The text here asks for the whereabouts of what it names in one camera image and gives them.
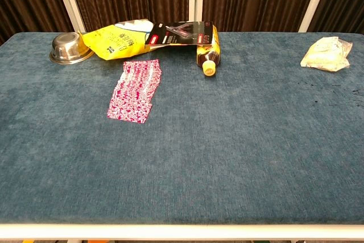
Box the pink patterned packet stack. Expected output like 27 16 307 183
106 59 163 125

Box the brown tea bottle yellow cap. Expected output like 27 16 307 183
195 25 221 77

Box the blue velvet table cloth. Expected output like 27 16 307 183
0 31 364 225

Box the black cardboard product package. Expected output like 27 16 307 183
144 20 214 47

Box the yellow snack bag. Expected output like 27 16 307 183
78 19 197 61

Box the stainless steel bowl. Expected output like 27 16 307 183
49 31 94 65

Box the clear plastic food packet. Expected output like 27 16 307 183
300 36 353 72

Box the white table frame edge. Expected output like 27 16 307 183
0 223 364 241

